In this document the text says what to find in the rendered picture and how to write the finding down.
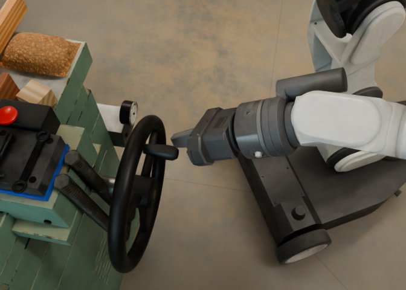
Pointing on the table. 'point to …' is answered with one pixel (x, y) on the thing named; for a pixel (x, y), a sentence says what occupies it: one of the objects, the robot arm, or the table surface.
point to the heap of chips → (40, 54)
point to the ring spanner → (30, 162)
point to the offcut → (37, 94)
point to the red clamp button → (8, 115)
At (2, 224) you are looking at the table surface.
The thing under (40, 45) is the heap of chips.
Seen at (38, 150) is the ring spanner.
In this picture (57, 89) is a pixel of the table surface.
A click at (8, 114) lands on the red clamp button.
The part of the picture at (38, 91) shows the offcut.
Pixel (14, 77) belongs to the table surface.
